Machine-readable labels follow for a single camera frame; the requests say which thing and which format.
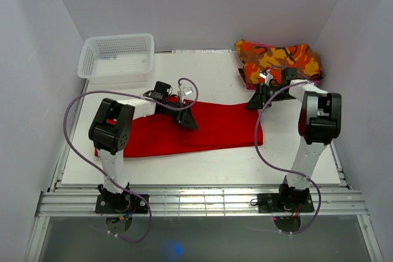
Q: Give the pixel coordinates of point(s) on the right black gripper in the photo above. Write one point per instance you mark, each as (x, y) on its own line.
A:
(260, 98)

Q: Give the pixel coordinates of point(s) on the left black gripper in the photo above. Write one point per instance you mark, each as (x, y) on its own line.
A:
(184, 117)

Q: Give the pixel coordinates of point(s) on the red trousers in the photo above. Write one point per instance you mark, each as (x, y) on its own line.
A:
(219, 127)

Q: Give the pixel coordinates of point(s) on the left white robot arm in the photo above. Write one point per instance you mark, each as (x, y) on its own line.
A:
(110, 132)

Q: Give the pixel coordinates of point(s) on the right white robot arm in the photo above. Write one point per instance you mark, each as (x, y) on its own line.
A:
(318, 124)

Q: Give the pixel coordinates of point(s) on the orange camouflage folded trousers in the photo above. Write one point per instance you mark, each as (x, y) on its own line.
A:
(276, 56)

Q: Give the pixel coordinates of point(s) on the white perforated plastic basket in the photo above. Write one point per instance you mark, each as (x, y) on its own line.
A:
(123, 58)

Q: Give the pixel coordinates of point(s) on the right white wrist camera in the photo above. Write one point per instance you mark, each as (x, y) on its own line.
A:
(266, 77)

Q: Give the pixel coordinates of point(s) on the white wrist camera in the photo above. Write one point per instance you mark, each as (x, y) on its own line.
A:
(184, 91)
(266, 77)

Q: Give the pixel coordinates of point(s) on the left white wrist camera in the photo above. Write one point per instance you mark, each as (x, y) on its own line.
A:
(184, 91)

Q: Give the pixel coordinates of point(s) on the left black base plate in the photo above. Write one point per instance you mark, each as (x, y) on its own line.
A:
(124, 205)

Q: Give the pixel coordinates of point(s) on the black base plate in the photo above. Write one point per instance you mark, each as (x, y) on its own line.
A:
(124, 205)
(273, 203)

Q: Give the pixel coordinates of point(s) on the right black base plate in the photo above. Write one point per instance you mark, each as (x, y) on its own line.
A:
(273, 203)

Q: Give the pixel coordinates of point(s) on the aluminium frame rail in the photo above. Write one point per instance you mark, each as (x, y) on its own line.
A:
(199, 202)

